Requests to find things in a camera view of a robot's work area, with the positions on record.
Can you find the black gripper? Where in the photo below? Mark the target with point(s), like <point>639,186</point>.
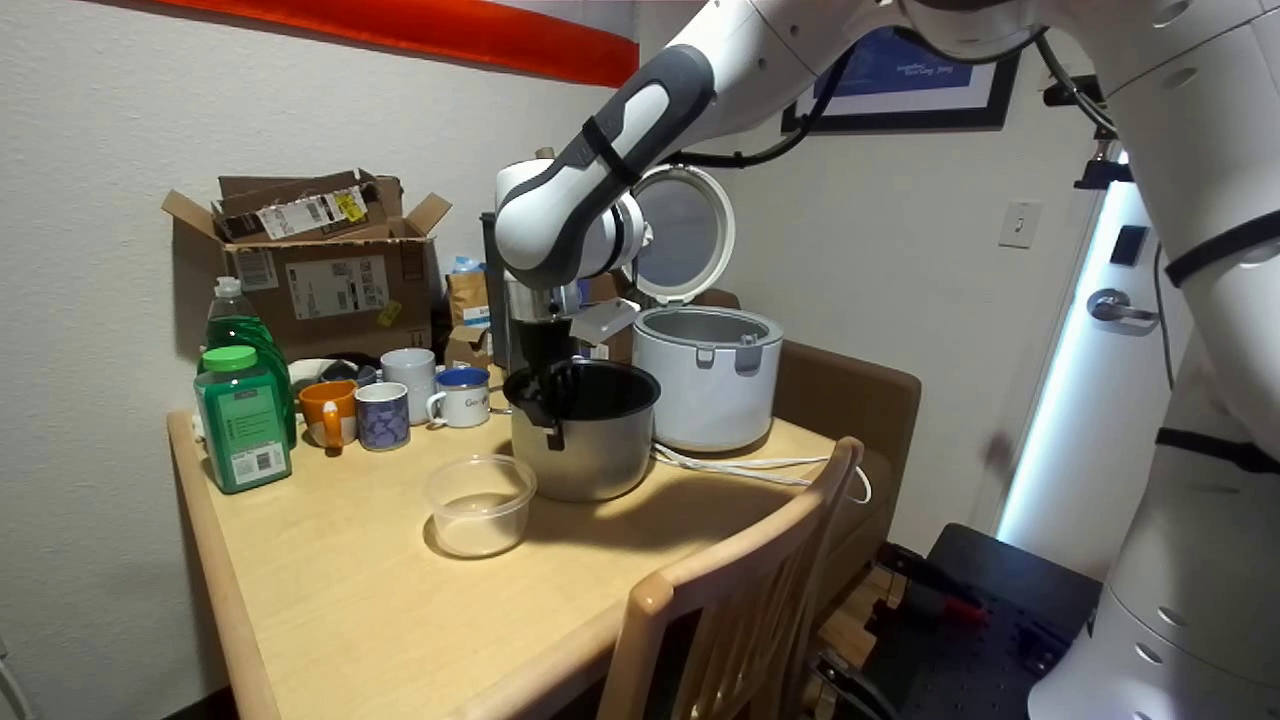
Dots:
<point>546,345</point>

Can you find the metal pot black interior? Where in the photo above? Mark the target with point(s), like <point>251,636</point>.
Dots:
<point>595,447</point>

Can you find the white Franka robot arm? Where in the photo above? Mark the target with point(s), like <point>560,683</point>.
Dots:
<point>1200,532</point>

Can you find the white rice cooker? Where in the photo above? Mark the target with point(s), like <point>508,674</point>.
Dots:
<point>713,380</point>

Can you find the white mug blue rim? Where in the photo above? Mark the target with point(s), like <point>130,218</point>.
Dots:
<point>460,401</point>

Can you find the black trash bin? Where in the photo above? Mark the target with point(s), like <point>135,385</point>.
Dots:
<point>495,304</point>

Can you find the small tan carton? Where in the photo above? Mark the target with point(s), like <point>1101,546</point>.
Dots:
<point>469,304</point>

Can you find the tall white mug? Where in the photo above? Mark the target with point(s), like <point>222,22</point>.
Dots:
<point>410,372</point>

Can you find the blue patterned mug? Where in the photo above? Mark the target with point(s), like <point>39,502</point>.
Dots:
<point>383,417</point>

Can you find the orange mug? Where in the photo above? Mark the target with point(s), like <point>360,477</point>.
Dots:
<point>324,408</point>

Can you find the open cardboard box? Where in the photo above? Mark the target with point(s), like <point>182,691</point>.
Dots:
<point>333,287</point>

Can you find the light wooden chair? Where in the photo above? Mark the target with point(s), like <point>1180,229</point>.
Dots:
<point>746,584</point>

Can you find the dark brown wooden chair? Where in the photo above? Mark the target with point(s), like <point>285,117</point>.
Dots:
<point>855,401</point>

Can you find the green square soap bottle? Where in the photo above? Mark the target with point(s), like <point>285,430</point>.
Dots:
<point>240,424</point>

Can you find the green round bottle white cap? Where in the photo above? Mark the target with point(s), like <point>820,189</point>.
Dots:
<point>236,323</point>

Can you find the framed blue picture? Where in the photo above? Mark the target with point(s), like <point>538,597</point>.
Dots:
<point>932,84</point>

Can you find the black door keypad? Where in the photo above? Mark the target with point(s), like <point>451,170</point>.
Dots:
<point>1129,247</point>

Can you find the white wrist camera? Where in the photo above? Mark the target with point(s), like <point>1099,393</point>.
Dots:
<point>602,323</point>

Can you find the red wall banner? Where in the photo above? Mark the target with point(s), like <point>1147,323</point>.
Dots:
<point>441,30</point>

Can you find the white light switch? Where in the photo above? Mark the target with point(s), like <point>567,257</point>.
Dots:
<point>1018,224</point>

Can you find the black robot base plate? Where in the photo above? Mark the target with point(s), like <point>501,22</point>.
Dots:
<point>1015,600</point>

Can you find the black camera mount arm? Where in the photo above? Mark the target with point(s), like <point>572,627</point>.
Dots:
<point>1105,170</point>

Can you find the black camera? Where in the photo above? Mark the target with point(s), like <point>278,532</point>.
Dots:
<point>1066,92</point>

